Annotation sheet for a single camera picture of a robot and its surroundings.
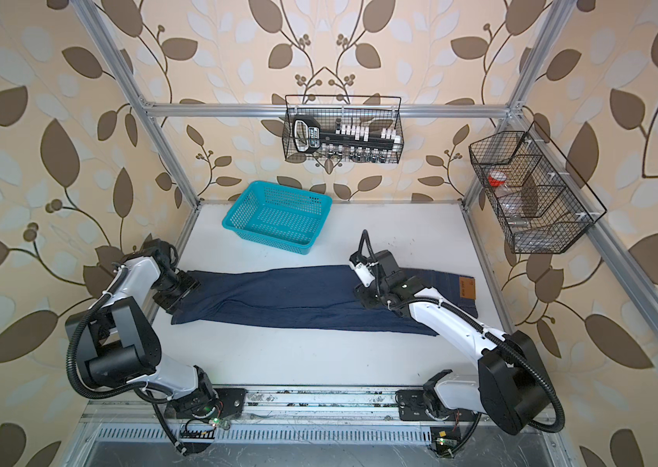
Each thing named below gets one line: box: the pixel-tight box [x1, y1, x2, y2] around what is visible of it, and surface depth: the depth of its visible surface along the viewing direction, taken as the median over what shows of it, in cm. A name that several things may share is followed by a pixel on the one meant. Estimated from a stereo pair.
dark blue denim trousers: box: [174, 265, 479, 337], surface depth 93 cm
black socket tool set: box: [292, 115, 402, 163], surface depth 86 cm
